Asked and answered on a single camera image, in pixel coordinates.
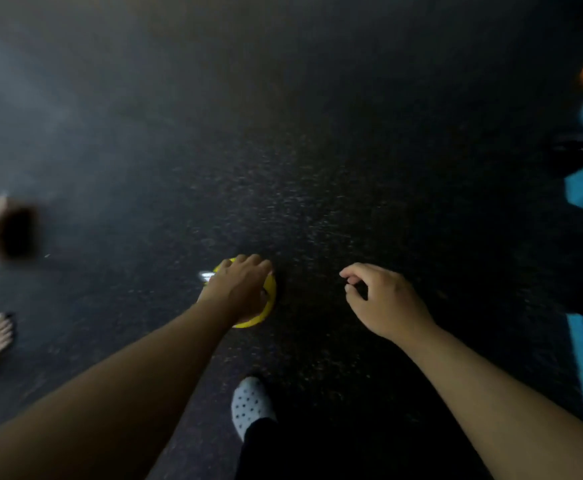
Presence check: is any person's right forearm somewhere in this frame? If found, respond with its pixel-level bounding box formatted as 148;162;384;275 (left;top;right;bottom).
397;321;583;480

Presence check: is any person's left hand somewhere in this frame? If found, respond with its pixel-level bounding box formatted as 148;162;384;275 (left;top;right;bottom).
197;254;274;327

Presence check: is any person's black trouser leg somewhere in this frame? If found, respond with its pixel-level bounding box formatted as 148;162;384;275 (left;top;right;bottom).
235;417;352;480

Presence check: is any white perforated clog shoe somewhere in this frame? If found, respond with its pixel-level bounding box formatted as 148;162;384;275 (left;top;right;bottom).
230;377;277;442

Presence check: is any person's right hand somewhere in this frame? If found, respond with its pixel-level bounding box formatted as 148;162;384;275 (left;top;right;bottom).
340;263;436;344

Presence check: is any person's left forearm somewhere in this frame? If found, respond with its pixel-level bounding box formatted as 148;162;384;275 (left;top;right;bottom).
0;300;235;480

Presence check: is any yellow round disc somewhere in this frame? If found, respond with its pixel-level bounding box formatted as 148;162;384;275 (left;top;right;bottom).
213;258;277;329

